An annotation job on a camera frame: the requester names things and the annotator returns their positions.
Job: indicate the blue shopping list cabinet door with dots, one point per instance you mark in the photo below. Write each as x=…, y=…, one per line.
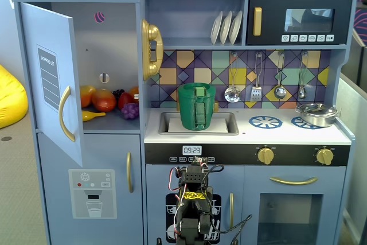
x=51, y=35

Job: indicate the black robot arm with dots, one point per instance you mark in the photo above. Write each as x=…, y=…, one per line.
x=192, y=179

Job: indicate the blue dishwasher door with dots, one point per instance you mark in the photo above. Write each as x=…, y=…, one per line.
x=157, y=179

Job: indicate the blue water dispenser fridge door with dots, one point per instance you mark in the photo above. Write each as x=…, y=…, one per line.
x=114, y=153

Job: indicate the blue oven door with window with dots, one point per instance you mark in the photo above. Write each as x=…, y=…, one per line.
x=255, y=187

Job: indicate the black microwave door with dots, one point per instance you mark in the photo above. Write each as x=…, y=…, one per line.
x=272, y=15

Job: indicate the green plastic cup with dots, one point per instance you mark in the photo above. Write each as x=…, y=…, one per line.
x=187, y=107

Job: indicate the blue wooden play kitchen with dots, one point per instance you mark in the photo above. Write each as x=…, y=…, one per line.
x=195, y=134

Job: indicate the gold faucet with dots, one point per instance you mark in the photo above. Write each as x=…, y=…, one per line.
x=216, y=106

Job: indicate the digital clock display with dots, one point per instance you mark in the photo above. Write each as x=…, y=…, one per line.
x=192, y=150

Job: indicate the metal slotted skimmer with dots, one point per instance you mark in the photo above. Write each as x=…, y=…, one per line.
x=232, y=95

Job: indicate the grey toy sink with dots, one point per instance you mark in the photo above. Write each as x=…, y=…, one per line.
x=229, y=130

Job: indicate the purple toy grapes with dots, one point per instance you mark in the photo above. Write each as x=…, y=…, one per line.
x=130, y=111

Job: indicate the small circuit board module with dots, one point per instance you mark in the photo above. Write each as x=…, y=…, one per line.
x=200, y=159

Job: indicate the red toy apple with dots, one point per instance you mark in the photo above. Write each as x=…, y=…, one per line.
x=125, y=100

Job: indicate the gold toy telephone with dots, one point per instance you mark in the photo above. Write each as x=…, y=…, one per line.
x=152, y=52

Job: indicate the dark toy berries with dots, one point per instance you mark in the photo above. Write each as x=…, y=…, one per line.
x=118, y=93

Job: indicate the metal slotted spatula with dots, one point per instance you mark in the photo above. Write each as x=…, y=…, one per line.
x=256, y=94

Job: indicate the red orange toy mango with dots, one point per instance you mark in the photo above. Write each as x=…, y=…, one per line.
x=103, y=100

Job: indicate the white toy plate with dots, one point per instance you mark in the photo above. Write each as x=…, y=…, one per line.
x=225, y=30
x=235, y=28
x=215, y=30

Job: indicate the yellow toy banana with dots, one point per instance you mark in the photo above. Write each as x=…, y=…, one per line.
x=90, y=115

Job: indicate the gold stove knob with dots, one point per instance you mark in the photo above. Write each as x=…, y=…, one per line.
x=265, y=156
x=324, y=156

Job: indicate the metal ladle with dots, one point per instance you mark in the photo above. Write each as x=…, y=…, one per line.
x=280, y=92

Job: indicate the orange yellow toy fruit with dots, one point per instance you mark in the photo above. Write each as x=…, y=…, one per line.
x=86, y=94

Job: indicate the metal spoon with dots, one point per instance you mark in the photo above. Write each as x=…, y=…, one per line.
x=302, y=93

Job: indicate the steel pot with lid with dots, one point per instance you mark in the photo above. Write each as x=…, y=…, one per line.
x=316, y=116

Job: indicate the grey partition panel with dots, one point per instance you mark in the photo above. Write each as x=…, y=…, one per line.
x=355, y=118

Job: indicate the yellow bean bag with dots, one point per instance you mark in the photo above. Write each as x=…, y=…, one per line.
x=11, y=98

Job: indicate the dark round floor disc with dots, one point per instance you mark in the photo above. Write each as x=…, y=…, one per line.
x=6, y=139

